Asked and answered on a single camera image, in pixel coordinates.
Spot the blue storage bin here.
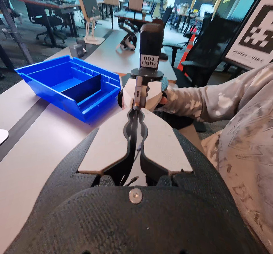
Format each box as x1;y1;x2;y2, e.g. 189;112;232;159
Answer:
15;55;121;124

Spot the person's right hand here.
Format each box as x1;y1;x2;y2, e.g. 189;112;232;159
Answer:
155;89;171;110

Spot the orange traffic cone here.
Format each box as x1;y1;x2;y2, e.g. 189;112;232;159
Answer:
177;27;197;77

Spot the person's right forearm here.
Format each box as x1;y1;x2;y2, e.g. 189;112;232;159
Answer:
165;63;273;124

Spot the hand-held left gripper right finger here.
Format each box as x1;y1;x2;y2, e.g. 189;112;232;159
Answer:
137;108;193;184

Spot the black office chair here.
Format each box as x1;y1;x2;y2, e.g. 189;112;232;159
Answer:
174;13;241;88
26;2;67;45
158;7;184;67

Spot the small grey box device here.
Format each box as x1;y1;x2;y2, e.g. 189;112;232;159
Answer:
69;38;87;58

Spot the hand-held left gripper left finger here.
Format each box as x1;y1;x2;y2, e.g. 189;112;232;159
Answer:
78;108;137;184

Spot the dark office desk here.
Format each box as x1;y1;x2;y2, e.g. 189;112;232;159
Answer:
16;0;80;47

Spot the black bin divider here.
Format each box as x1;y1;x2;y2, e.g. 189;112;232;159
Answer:
60;74;102;103

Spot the white tablet stand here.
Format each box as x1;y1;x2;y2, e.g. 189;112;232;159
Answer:
0;129;9;146
82;16;106;45

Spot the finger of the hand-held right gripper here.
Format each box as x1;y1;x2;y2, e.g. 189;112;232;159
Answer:
122;79;137;110
142;81;164;113

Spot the framed black-white marker sign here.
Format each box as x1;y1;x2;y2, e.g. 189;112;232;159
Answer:
222;0;273;71

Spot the black cable with orange plugs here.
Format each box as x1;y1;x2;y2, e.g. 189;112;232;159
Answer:
119;103;142;187

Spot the grey usb hub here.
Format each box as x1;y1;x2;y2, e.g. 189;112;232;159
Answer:
133;76;144;109

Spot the black white VR headset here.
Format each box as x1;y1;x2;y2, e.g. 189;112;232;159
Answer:
116;23;139;51

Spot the black light stand pole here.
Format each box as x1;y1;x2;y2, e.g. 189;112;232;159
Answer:
0;0;33;67

